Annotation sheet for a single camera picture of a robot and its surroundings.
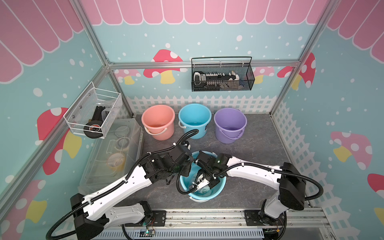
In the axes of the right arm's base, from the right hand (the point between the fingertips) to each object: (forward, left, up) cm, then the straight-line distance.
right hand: (202, 178), depth 79 cm
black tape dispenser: (+19, +51, +27) cm, 60 cm away
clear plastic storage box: (+6, +47, +11) cm, 48 cm away
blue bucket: (+42, +4, +5) cm, 42 cm away
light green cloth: (-6, -2, -1) cm, 6 cm away
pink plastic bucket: (+35, +28, +8) cm, 45 cm away
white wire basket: (+23, +55, +28) cm, 65 cm away
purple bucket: (+40, -21, -3) cm, 45 cm away
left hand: (+1, +8, +11) cm, 14 cm away
